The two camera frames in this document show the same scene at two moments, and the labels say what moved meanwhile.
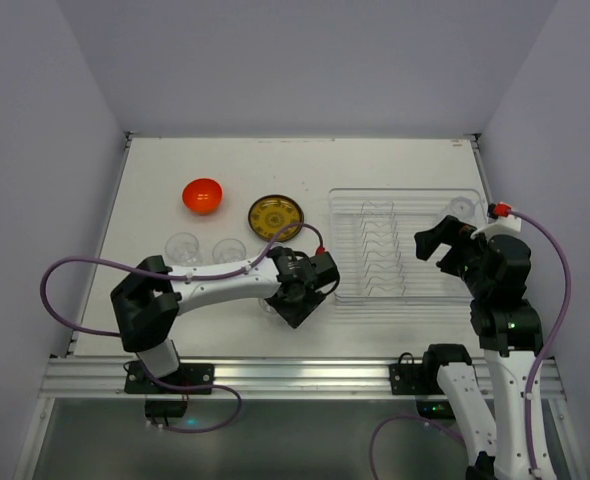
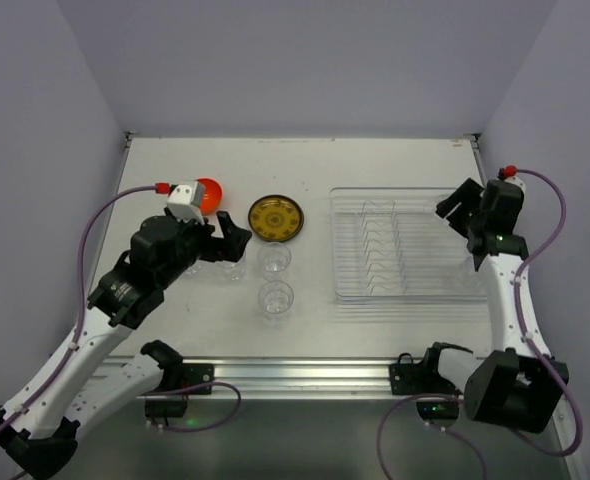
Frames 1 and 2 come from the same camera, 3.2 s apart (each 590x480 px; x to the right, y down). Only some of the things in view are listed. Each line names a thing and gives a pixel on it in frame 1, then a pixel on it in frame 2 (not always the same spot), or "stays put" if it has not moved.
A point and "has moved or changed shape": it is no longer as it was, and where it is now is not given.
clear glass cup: [462, 208] has moved or changed shape
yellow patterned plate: [271, 213] stays put
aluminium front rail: [256, 377] stays put
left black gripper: [298, 308] → [214, 242]
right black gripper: [455, 248] → [473, 211]
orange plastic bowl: [202, 195] stays put
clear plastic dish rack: [372, 252] stays put
